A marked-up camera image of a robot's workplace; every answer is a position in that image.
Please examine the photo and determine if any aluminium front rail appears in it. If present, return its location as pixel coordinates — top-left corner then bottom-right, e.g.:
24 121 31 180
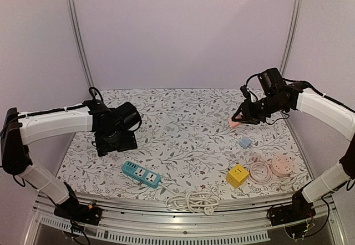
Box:
24 193 350 244

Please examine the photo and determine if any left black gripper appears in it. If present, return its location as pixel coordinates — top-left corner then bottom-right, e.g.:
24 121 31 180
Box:
95 128 138 157

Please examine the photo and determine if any left aluminium frame post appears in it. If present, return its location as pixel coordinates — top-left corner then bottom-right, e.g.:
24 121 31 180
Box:
66 0 95 88

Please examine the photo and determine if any aluminium frame post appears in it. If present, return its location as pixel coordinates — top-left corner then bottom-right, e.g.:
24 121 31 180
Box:
66 0 95 88
280 0 302 75

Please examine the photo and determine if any pink coiled cable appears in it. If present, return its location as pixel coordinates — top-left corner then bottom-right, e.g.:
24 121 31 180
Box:
247 152 273 184

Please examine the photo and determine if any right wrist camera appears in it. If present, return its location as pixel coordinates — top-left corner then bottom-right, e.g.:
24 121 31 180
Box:
240 84 258 103

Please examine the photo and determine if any pink plug adapter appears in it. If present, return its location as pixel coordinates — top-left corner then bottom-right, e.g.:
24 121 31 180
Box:
229 118 241 129

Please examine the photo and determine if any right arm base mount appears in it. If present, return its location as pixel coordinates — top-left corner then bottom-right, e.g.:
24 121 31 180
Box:
266 201 316 226

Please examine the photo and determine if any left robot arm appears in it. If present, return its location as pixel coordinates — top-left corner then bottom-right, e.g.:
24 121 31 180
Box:
1 87 142 220

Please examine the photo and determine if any floral table mat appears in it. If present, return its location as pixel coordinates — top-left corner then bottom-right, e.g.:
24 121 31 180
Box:
57 89 311 201

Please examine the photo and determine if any teal power strip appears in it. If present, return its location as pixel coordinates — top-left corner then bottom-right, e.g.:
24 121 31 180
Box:
121 161 161 189

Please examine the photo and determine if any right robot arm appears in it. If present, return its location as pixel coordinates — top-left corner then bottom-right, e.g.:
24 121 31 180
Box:
231 68 354 221

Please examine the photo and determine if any right aluminium frame post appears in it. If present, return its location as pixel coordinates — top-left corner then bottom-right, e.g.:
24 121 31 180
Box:
280 0 302 75

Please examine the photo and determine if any blue plug adapter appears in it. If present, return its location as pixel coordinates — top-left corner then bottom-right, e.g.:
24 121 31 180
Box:
239 137 252 149

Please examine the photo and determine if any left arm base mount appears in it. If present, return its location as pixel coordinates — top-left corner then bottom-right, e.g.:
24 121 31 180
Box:
54 200 103 226

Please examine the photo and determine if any yellow cube socket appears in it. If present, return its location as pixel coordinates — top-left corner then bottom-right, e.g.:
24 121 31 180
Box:
226 164 250 188

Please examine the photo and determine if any white power strip cable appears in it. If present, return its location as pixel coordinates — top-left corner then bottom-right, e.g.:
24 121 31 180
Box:
158 182 220 216

